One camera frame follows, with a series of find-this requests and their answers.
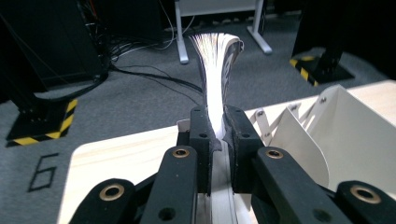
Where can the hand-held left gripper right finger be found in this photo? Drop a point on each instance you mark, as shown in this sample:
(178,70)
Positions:
(243,140)

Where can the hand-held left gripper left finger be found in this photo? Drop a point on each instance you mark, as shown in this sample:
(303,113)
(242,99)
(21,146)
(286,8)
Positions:
(202,137)

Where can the white metal book rack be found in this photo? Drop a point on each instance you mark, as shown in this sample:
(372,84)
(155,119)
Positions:
(348,140)

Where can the black stand with striped base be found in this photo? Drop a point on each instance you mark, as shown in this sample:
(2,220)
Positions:
(323,65)
(40,121)

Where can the black equipment cabinet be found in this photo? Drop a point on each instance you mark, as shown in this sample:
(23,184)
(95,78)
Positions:
(53,37)

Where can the white desk frame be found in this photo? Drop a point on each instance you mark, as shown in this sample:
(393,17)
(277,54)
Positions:
(182,37)

